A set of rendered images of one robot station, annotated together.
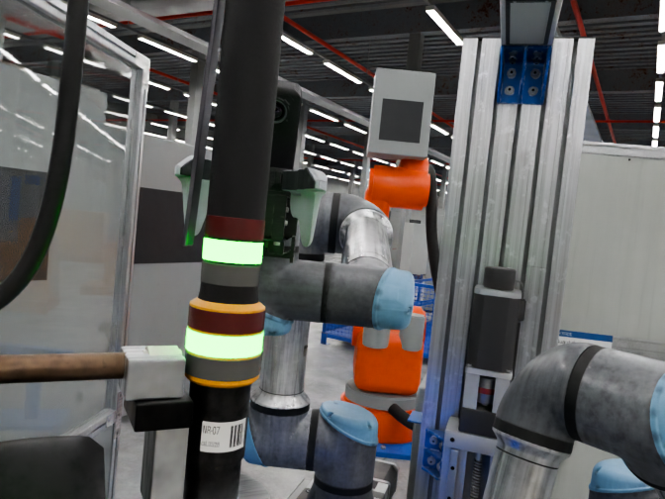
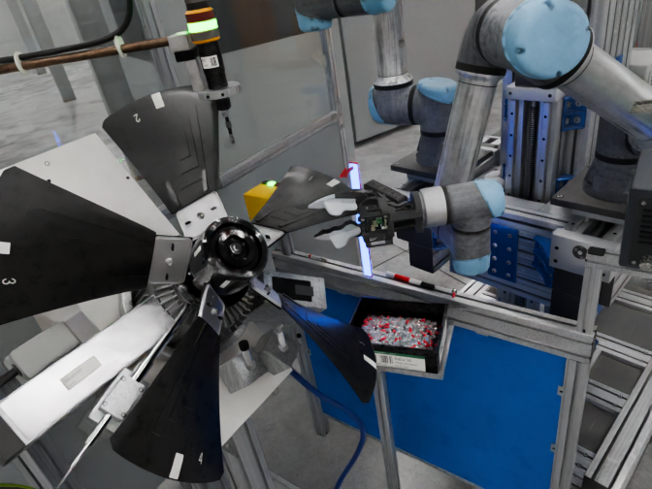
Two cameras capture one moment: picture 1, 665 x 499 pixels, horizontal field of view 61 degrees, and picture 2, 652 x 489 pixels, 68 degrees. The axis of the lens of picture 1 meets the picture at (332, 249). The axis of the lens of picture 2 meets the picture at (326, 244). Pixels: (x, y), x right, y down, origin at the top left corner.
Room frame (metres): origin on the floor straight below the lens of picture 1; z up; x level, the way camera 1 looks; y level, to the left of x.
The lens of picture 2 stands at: (-0.30, -0.50, 1.62)
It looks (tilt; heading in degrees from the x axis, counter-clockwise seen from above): 30 degrees down; 33
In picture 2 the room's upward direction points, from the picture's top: 10 degrees counter-clockwise
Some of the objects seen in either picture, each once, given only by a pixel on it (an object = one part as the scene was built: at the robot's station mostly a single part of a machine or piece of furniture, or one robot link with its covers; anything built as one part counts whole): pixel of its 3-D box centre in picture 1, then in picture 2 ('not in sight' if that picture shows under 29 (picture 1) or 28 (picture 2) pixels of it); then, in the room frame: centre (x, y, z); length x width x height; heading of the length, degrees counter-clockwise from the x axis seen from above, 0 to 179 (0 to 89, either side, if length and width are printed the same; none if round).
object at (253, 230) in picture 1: (235, 227); not in sight; (0.32, 0.06, 1.62); 0.03 x 0.03 x 0.01
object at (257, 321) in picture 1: (227, 316); (200, 16); (0.32, 0.06, 1.57); 0.04 x 0.04 x 0.01
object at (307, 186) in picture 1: (307, 209); not in sight; (0.44, 0.02, 1.64); 0.09 x 0.03 x 0.06; 25
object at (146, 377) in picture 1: (199, 435); (206, 64); (0.32, 0.07, 1.50); 0.09 x 0.07 x 0.10; 118
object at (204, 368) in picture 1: (223, 360); (205, 34); (0.32, 0.06, 1.54); 0.04 x 0.04 x 0.01
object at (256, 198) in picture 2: not in sight; (277, 206); (0.72, 0.31, 1.02); 0.16 x 0.10 x 0.11; 83
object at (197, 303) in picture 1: (225, 338); (202, 25); (0.32, 0.06, 1.56); 0.04 x 0.04 x 0.05
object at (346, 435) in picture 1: (343, 441); (437, 103); (1.08, -0.06, 1.20); 0.13 x 0.12 x 0.14; 88
